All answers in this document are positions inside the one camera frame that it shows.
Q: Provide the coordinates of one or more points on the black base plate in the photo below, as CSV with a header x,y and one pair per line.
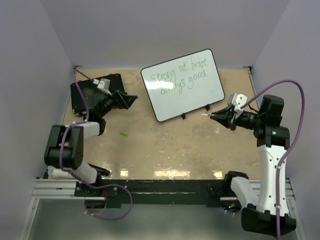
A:
x,y
208,192

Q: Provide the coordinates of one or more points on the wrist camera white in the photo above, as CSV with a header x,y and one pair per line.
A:
x,y
236,101
103,85

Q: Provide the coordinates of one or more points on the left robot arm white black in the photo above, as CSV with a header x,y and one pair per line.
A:
x,y
65,145

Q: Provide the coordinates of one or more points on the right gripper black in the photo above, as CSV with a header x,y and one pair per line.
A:
x,y
227,117

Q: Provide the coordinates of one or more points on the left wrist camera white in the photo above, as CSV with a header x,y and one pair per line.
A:
x,y
103,85

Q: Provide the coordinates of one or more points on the white whiteboard with dark frame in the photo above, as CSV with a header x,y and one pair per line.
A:
x,y
183,84

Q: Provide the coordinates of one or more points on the wire whiteboard stand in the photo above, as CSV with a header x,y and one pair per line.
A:
x,y
195,112

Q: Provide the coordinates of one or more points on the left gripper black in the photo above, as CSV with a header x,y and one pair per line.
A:
x,y
122,100

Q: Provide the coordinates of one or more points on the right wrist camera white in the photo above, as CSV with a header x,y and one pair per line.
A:
x,y
236,101

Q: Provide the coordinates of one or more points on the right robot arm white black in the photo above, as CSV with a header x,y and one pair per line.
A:
x,y
265,213

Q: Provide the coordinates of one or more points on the green marker cap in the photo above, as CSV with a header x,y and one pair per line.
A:
x,y
124,133

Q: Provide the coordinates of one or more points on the aluminium front rail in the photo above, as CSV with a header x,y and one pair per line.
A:
x,y
56,189

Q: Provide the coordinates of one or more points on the black white eraser tool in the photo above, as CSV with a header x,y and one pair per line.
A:
x,y
56,173

